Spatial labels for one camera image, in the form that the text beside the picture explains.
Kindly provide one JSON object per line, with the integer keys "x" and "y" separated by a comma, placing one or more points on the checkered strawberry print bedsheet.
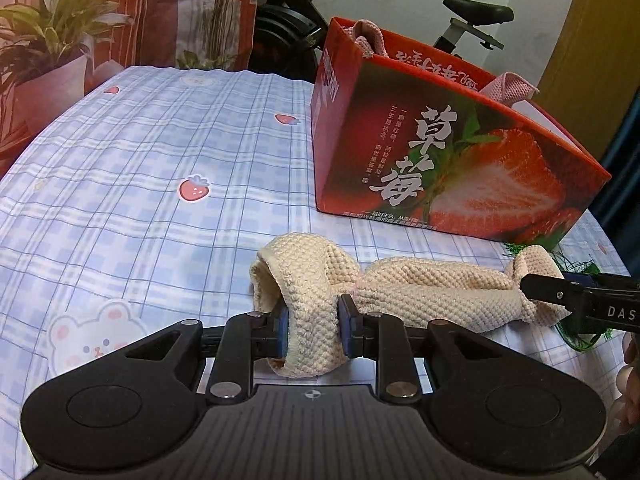
{"x": 150, "y": 160}

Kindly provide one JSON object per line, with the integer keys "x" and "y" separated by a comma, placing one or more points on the black exercise bike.
{"x": 285, "y": 25}

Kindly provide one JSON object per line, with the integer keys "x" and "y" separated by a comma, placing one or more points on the wooden door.
{"x": 590, "y": 60}

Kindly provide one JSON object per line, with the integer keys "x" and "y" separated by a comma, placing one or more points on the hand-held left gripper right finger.
{"x": 345, "y": 325}

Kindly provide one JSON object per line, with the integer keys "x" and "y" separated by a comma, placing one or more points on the cream knitted cloth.
{"x": 425, "y": 285}

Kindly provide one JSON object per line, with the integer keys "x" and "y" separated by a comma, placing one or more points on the red strawberry print cardboard box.
{"x": 400, "y": 160}

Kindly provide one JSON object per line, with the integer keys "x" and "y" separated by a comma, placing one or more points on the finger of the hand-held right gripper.
{"x": 545, "y": 287}
{"x": 580, "y": 277}

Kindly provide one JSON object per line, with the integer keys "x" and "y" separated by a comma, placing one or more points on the pink knitted cloth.
{"x": 367, "y": 35}
{"x": 510, "y": 87}

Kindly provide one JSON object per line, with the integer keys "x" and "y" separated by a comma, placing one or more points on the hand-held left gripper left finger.
{"x": 282, "y": 330}

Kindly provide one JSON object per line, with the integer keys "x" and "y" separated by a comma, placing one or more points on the person's right hand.
{"x": 632, "y": 385}

